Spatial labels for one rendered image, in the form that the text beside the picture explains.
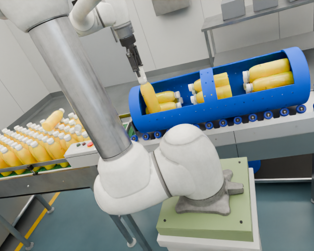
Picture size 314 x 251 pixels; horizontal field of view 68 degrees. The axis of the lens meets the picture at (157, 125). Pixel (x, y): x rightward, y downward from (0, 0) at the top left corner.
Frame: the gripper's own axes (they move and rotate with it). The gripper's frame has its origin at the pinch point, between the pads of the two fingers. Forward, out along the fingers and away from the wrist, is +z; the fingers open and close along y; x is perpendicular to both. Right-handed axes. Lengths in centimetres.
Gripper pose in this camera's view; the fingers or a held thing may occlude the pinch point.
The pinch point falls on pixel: (140, 74)
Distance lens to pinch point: 125.2
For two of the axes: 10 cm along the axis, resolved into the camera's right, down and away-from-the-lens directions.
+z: 3.1, 8.0, 5.1
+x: -9.4, 1.8, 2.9
